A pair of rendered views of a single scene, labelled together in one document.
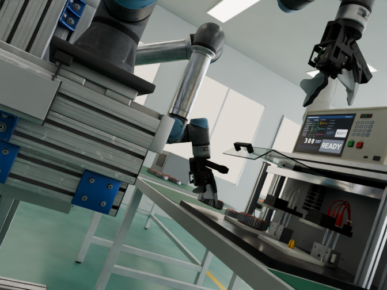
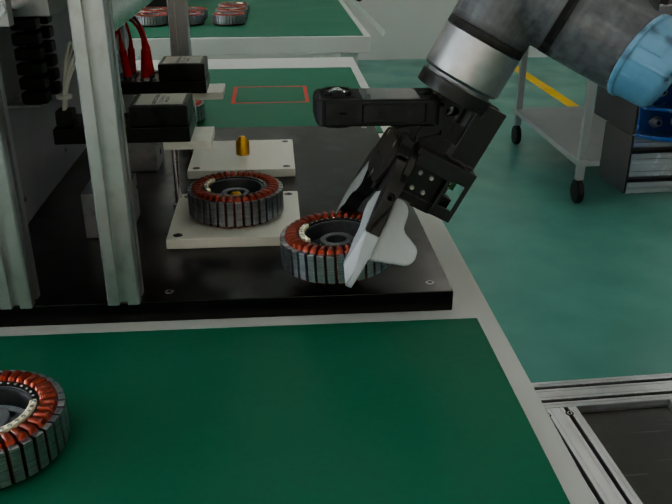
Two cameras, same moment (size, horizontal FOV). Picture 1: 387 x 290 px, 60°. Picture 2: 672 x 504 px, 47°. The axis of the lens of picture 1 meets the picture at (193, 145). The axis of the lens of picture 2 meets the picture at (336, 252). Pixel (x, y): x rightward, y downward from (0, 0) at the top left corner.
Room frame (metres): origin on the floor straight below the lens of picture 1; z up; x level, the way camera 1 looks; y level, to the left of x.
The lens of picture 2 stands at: (2.07, 0.05, 1.12)
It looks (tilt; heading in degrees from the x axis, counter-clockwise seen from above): 24 degrees down; 197
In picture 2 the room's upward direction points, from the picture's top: straight up
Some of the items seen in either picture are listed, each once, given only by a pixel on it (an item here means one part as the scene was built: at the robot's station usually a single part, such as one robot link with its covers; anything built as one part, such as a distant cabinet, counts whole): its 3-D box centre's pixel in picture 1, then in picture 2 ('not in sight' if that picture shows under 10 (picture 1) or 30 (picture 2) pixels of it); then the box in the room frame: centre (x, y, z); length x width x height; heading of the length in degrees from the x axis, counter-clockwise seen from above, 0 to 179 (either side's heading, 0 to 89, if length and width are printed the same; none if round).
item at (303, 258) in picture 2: (211, 201); (336, 245); (1.40, -0.15, 0.81); 0.11 x 0.11 x 0.04
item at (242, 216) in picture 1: (251, 221); (235, 198); (1.28, -0.31, 0.80); 0.11 x 0.11 x 0.04
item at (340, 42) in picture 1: (337, 49); not in sight; (0.78, -0.24, 1.29); 0.09 x 0.08 x 0.12; 114
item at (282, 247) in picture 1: (289, 250); (243, 157); (1.06, -0.40, 0.78); 0.15 x 0.15 x 0.01; 21
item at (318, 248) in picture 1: (325, 254); (142, 145); (1.11, -0.54, 0.80); 0.07 x 0.05 x 0.06; 21
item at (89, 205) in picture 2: (280, 232); (112, 204); (1.33, -0.45, 0.80); 0.07 x 0.05 x 0.06; 21
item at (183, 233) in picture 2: (249, 226); (237, 217); (1.28, -0.31, 0.78); 0.15 x 0.15 x 0.01; 21
